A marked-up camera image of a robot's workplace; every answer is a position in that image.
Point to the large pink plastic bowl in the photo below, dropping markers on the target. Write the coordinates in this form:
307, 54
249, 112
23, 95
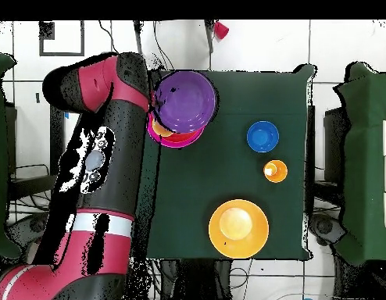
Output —
174, 144

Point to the red plastic bowl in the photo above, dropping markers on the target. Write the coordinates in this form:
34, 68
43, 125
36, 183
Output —
183, 137

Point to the yellow plastic cup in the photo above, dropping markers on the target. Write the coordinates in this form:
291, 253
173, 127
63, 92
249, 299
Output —
158, 129

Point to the purple plastic bowl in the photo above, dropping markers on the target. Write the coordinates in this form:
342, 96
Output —
186, 100

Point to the large orange plastic bowl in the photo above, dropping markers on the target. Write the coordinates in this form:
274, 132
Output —
255, 240

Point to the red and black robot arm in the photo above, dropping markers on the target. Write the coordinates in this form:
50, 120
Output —
118, 150

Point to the dark green table cloth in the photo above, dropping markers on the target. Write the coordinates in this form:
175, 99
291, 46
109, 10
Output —
227, 175

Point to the small blue plastic bowl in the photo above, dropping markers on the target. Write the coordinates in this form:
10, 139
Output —
262, 136

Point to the orange plastic cup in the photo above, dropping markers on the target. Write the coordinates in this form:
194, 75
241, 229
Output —
279, 175

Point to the black metal stand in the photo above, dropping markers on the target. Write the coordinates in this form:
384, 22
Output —
55, 140
310, 140

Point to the black tripod leg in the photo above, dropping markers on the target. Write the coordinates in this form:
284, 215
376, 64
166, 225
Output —
209, 37
137, 34

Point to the red plastic cup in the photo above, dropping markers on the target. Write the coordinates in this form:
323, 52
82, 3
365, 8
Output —
221, 30

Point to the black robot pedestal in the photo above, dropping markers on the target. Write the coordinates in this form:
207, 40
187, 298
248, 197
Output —
196, 281

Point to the black square floor frame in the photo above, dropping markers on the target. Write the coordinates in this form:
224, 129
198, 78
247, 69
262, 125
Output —
61, 54

